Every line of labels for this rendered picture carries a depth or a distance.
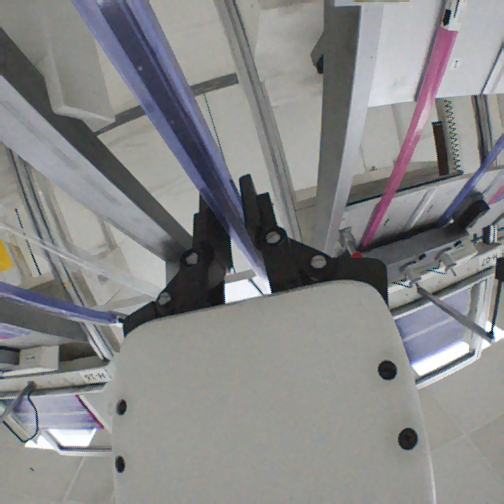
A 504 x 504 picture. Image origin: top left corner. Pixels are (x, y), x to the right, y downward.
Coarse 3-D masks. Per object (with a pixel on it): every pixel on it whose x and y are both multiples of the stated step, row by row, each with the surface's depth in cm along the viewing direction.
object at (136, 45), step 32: (96, 0) 3; (128, 0) 4; (96, 32) 4; (128, 32) 4; (160, 32) 5; (128, 64) 5; (160, 64) 5; (160, 96) 6; (192, 96) 7; (160, 128) 7; (192, 128) 7; (192, 160) 8; (224, 192) 10; (224, 224) 12; (256, 256) 17
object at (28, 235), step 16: (0, 208) 9; (0, 224) 9; (16, 224) 9; (32, 224) 10; (16, 240) 10; (32, 240) 10; (48, 240) 11; (64, 240) 12; (48, 256) 12; (64, 256) 12; (80, 256) 13; (80, 272) 14; (96, 272) 15; (112, 272) 16; (128, 288) 18; (144, 288) 20; (160, 288) 22
